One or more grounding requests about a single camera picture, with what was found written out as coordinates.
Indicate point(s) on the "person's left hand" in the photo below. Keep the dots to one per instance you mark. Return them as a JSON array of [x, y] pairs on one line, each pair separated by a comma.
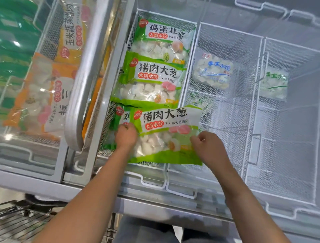
[[126, 139]]

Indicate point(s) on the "person's right hand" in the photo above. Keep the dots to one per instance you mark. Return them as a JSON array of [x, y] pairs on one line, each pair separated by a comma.
[[211, 150]]

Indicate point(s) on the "person's right thumb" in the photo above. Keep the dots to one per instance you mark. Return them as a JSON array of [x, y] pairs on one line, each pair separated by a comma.
[[195, 141]]

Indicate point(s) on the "person's left fingers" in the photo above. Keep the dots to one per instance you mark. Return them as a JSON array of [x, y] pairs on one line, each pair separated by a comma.
[[126, 126]]

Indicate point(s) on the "green frozen dumpling bag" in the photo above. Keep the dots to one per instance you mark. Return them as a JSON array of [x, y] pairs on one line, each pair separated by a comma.
[[165, 135], [162, 37], [150, 80], [120, 115]]

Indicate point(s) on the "person's left forearm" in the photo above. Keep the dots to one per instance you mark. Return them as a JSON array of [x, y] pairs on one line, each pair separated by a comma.
[[92, 197]]

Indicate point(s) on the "person's right forearm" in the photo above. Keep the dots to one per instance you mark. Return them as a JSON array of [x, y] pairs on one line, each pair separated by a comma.
[[242, 200]]

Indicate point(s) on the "clear dumpling bag green print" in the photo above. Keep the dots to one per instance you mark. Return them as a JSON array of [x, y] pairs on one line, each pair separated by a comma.
[[200, 101], [273, 83]]

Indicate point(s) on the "glass freezer sliding lid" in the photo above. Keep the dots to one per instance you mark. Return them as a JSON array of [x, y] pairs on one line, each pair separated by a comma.
[[85, 75]]

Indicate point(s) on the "grey chest freezer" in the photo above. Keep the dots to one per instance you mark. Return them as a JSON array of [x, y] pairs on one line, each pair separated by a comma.
[[160, 200]]

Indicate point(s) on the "clear dumpling bag blue print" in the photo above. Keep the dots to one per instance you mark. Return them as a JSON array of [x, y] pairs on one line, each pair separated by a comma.
[[213, 72]]

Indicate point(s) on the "orange frozen dumpling bag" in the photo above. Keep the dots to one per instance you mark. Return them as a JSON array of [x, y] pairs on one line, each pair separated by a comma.
[[71, 32], [42, 97]]

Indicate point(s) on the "grey trousers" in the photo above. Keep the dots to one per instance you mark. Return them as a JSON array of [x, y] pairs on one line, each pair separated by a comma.
[[150, 231]]

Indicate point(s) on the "pile of dark green packets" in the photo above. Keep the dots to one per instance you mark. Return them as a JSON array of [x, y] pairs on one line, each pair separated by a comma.
[[17, 37]]

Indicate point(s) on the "metal shopping cart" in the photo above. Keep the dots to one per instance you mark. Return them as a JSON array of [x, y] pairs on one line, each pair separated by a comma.
[[22, 222]]

